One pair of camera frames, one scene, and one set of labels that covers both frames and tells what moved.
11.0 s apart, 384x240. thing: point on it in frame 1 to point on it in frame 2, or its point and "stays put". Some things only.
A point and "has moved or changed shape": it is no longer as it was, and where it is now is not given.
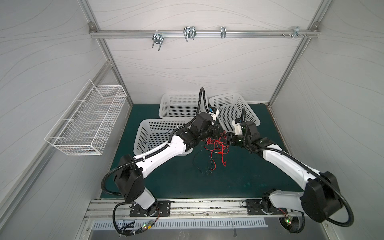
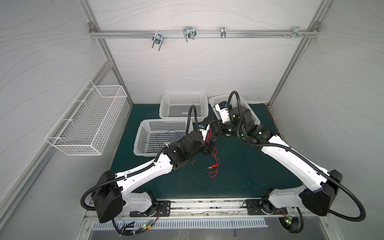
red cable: x=220 y=148 has moved or changed shape
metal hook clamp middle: x=189 y=32 stays put
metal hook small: x=223 y=33 stays put
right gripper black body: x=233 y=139 to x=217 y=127
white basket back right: x=230 y=106 stays put
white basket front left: x=151 y=133 stays put
